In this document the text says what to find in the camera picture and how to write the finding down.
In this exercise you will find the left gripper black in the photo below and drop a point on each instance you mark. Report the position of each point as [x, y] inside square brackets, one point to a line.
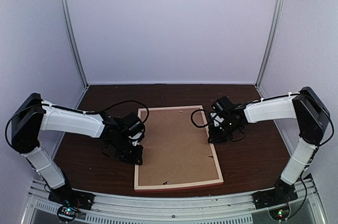
[134, 158]

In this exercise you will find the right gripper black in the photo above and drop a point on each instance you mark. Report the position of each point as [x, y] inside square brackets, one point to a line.
[214, 137]

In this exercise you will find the brown backing board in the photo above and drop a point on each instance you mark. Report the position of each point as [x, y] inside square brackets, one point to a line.
[177, 147]

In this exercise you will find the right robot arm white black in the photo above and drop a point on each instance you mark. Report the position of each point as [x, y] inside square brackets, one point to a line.
[303, 107]

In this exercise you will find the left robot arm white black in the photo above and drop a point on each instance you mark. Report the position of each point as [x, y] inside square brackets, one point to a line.
[36, 114]

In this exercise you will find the left circuit board with leds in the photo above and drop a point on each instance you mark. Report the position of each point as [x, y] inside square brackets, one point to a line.
[66, 214]

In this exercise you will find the circuit board with leds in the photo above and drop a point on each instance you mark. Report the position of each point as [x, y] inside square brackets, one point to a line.
[279, 214]
[66, 214]

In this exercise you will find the right circuit board with leds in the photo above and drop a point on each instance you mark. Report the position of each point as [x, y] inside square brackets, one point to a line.
[279, 214]

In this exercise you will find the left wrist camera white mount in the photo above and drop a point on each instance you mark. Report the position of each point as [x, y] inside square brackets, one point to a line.
[135, 140]

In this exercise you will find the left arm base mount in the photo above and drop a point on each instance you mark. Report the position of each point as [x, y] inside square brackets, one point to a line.
[69, 197]

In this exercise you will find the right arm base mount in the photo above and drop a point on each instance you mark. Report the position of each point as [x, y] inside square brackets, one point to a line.
[280, 194]

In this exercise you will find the right aluminium corner post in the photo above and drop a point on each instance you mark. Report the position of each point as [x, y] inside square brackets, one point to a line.
[278, 7]

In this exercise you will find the aluminium corner post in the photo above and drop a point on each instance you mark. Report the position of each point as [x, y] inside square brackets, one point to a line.
[278, 7]
[73, 44]

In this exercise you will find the left aluminium corner post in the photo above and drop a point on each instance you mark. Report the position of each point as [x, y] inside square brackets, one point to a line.
[73, 44]

